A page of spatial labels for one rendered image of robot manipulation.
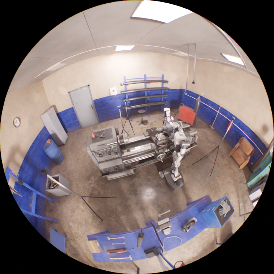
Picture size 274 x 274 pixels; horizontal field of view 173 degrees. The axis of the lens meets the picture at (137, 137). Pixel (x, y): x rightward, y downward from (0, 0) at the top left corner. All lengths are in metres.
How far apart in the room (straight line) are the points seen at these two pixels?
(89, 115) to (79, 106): 0.72
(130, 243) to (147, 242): 0.24
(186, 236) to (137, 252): 0.74
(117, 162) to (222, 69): 5.52
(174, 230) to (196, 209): 0.48
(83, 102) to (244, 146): 7.39
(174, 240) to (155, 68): 5.77
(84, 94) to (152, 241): 5.16
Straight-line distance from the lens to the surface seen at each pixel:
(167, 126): 2.19
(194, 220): 1.63
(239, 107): 4.82
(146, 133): 2.37
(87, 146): 1.81
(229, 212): 1.68
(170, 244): 1.68
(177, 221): 1.62
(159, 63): 5.19
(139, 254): 1.70
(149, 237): 1.58
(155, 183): 2.54
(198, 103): 4.29
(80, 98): 4.74
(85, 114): 4.96
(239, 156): 4.42
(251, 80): 4.81
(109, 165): 1.97
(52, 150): 3.92
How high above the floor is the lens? 2.39
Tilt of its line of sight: 41 degrees down
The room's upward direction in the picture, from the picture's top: 5 degrees counter-clockwise
